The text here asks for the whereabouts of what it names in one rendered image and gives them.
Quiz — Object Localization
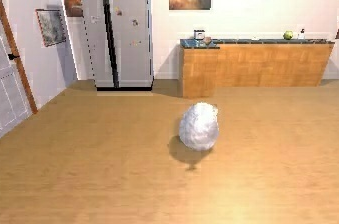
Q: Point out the black fridge handle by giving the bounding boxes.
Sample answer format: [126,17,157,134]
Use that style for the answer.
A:
[102,0,120,89]

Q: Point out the silver toaster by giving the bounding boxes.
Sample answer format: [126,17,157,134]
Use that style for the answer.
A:
[193,29,206,41]

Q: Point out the brown framed wall picture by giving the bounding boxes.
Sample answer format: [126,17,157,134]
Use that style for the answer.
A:
[63,0,84,18]

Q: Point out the grey fridge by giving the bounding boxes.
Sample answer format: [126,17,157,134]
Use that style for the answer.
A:
[82,0,155,92]

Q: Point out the wooden kitchen counter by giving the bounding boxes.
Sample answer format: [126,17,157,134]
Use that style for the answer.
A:
[178,38,336,99]

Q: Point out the white fluffy ball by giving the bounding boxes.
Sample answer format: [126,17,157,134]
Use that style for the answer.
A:
[178,101,220,152]

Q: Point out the grey framed wall picture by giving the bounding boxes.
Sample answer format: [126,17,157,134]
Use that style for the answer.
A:
[35,8,68,48]

